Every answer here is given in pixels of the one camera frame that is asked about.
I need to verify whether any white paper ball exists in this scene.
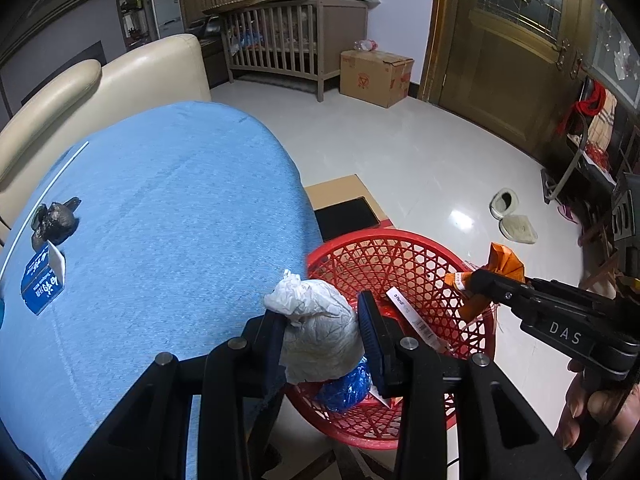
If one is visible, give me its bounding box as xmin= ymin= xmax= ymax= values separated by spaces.
xmin=264 ymin=270 xmax=364 ymax=385

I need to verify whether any orange wrapper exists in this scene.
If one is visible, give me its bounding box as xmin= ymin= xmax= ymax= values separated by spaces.
xmin=445 ymin=243 xmax=525 ymax=323

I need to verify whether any blue toothpaste box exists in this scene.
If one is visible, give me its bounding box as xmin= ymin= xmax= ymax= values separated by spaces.
xmin=21 ymin=242 xmax=66 ymax=315

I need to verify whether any black plastic bag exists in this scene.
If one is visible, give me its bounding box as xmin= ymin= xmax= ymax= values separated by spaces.
xmin=30 ymin=197 xmax=81 ymax=252

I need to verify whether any right hand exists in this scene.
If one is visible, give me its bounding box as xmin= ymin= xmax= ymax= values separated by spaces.
xmin=554 ymin=360 xmax=639 ymax=462

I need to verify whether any blue plastic wrapper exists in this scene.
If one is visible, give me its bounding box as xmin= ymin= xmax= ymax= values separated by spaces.
xmin=316 ymin=356 xmax=372 ymax=413

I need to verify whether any beige slipper flat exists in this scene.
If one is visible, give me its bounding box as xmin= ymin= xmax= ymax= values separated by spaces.
xmin=499 ymin=214 xmax=538 ymax=245

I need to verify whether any clothes rack with garments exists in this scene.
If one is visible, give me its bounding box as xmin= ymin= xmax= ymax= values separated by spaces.
xmin=542 ymin=79 xmax=639 ymax=278

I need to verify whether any red plastic mesh basket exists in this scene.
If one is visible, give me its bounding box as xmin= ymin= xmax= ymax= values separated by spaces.
xmin=285 ymin=228 xmax=496 ymax=451

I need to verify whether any beige slipper upright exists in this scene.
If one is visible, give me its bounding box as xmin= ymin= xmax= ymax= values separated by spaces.
xmin=489 ymin=188 xmax=520 ymax=220

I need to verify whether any blue table cloth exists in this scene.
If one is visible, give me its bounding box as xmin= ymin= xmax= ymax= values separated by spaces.
xmin=1 ymin=102 xmax=321 ymax=479

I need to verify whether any flat cardboard box on floor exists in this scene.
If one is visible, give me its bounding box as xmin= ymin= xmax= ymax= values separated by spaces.
xmin=305 ymin=174 xmax=394 ymax=242

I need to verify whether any golden wooden door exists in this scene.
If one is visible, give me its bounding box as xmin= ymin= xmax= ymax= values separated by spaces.
xmin=419 ymin=0 xmax=639 ymax=160

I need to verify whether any cream leather sofa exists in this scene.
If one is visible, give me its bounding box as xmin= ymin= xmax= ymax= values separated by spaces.
xmin=1 ymin=34 xmax=210 ymax=242

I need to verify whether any brown cardboard box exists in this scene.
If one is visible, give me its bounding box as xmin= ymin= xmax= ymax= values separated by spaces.
xmin=340 ymin=50 xmax=414 ymax=108

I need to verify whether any wooden baby crib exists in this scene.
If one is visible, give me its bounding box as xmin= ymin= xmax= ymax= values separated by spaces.
xmin=205 ymin=0 xmax=369 ymax=101

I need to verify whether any white air conditioner unit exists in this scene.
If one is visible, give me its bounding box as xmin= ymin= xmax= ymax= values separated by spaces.
xmin=151 ymin=0 xmax=184 ymax=39

